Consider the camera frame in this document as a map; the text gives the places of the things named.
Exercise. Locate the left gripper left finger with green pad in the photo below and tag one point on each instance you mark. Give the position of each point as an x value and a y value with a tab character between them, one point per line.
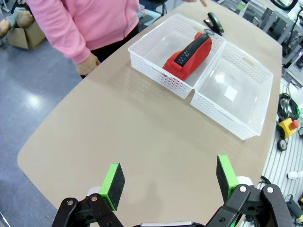
113	186

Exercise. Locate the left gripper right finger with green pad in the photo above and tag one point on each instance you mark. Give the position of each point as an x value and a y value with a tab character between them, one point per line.
226	177

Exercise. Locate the red zippered pencil case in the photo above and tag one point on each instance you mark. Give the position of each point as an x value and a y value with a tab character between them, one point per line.
198	55

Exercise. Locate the person right forearm pink sleeve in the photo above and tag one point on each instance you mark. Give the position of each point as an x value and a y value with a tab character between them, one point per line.
61	33

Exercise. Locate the person right hand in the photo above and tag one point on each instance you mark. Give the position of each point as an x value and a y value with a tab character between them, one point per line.
88	65

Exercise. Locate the person left hand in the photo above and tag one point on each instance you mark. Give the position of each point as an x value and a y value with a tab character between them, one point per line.
196	1

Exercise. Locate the white perforated plastic basket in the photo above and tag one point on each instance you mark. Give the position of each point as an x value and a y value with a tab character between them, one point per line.
236	111
156	49

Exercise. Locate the small white plastic part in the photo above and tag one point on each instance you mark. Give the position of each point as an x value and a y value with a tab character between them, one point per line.
294	175

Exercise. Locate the yellow emergency stop button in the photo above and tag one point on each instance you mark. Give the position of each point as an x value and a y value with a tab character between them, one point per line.
287	126

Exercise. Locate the white square sticker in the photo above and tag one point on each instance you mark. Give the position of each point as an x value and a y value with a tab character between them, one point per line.
230	93

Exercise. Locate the person black trousers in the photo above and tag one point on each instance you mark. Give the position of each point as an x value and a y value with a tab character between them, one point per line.
113	47

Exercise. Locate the black stapler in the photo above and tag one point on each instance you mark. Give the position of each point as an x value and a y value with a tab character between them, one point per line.
215	22

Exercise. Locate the grey equipment rack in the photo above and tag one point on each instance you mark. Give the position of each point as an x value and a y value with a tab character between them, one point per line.
272	21

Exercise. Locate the person torso pink sweater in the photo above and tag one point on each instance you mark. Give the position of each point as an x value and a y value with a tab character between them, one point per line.
94	21

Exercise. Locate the brown cardboard box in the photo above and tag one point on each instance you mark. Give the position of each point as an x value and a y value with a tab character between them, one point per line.
27	36

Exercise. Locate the brown stuffed toy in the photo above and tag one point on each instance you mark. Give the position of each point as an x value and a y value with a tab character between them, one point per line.
17	21

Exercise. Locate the black handheld switch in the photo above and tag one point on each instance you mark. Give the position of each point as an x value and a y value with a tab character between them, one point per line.
294	208

